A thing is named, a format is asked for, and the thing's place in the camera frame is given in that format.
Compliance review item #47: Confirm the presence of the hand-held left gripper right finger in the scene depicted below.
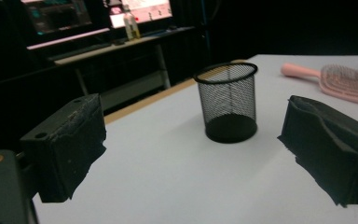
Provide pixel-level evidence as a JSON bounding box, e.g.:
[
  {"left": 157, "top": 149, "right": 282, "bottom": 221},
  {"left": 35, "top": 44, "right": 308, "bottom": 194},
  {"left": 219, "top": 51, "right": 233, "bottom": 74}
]
[{"left": 277, "top": 94, "right": 358, "bottom": 208}]

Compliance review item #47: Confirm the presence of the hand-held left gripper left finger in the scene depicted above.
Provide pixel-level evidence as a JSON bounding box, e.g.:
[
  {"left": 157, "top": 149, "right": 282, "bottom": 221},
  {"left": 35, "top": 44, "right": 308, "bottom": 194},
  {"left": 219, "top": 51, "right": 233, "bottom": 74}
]
[{"left": 20, "top": 92, "right": 107, "bottom": 203}]

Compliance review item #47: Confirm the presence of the pink hairbrush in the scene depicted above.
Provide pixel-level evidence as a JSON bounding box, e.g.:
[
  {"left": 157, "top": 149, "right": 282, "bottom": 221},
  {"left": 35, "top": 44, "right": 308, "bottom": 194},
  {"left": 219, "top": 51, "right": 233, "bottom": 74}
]
[{"left": 281, "top": 63, "right": 358, "bottom": 105}]

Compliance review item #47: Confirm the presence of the black mesh pen holder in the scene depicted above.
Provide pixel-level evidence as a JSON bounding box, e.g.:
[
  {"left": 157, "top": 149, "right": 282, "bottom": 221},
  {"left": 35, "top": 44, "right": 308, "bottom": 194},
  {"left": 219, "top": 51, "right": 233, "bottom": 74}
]
[{"left": 193, "top": 62, "right": 259, "bottom": 144}]

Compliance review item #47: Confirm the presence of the white table sheet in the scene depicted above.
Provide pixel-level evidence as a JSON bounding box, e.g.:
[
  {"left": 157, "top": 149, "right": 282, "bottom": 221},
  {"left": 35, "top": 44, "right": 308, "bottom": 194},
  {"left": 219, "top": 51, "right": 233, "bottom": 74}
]
[{"left": 32, "top": 54, "right": 358, "bottom": 224}]

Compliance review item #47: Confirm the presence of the white-framed desk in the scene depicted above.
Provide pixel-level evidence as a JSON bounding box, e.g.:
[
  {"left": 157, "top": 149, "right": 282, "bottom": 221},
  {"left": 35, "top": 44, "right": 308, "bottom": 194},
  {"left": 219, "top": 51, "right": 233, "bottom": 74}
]
[{"left": 26, "top": 26, "right": 197, "bottom": 111}]

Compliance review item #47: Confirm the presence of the dark computer monitor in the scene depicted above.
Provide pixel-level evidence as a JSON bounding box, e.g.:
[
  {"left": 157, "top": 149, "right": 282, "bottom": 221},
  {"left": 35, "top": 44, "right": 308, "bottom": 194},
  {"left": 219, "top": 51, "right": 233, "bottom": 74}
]
[{"left": 20, "top": 0, "right": 94, "bottom": 36}]

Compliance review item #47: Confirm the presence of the clear plastic bottle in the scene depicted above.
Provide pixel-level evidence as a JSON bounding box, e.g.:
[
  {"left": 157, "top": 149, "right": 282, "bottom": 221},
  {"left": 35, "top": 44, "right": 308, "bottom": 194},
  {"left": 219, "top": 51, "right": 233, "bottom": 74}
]
[{"left": 123, "top": 4, "right": 142, "bottom": 41}]

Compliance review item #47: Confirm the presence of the bright computer monitor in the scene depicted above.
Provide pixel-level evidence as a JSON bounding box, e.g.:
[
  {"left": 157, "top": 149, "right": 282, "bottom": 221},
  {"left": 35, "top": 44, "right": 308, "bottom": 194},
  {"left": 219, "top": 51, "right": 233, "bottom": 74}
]
[{"left": 103, "top": 0, "right": 173, "bottom": 30}]

